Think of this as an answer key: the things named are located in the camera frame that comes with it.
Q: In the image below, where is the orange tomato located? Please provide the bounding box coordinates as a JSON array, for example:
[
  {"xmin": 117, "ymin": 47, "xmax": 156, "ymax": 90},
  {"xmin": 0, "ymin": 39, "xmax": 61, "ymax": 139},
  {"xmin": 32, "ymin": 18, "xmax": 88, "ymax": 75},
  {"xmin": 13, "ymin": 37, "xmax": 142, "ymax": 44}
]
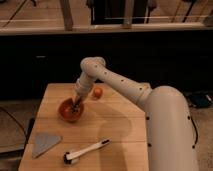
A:
[{"xmin": 92, "ymin": 87, "xmax": 103, "ymax": 99}]

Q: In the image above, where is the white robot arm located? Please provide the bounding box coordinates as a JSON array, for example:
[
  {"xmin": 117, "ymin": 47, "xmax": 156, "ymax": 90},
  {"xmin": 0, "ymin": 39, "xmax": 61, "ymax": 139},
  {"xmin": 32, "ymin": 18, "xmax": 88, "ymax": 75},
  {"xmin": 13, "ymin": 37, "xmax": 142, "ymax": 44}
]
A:
[{"xmin": 75, "ymin": 57, "xmax": 199, "ymax": 171}]

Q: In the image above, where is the red bowl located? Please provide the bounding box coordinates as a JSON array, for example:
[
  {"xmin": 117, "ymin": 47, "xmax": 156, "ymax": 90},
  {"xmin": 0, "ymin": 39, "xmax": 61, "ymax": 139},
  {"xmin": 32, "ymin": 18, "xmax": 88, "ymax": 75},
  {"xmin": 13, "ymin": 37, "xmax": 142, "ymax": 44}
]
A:
[{"xmin": 58, "ymin": 98, "xmax": 84, "ymax": 122}]

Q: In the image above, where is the black floor cable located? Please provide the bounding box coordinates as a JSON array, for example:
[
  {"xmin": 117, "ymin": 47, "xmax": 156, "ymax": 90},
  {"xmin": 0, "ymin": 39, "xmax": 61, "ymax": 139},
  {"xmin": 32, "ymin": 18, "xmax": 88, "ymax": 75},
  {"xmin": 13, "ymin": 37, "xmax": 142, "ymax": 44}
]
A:
[{"xmin": 189, "ymin": 114, "xmax": 200, "ymax": 150}]

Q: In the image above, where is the grey triangular cloth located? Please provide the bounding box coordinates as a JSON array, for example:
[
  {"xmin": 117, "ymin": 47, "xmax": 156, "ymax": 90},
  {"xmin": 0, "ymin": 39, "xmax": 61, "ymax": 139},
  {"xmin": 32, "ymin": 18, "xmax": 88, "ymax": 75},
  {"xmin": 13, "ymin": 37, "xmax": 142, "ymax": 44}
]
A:
[{"xmin": 32, "ymin": 133, "xmax": 62, "ymax": 158}]

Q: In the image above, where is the dark grape bunch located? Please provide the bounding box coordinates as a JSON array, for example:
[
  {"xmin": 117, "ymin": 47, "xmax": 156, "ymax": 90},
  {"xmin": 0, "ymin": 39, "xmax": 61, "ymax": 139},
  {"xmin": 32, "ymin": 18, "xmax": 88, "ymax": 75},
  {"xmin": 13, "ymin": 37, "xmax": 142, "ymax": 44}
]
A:
[{"xmin": 71, "ymin": 104, "xmax": 80, "ymax": 114}]

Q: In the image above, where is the white dish brush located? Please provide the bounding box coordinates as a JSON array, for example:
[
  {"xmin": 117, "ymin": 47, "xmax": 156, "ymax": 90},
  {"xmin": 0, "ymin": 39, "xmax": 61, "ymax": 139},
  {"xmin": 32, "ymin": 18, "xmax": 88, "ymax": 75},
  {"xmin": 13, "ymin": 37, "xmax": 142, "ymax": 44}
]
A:
[{"xmin": 63, "ymin": 139, "xmax": 110, "ymax": 164}]

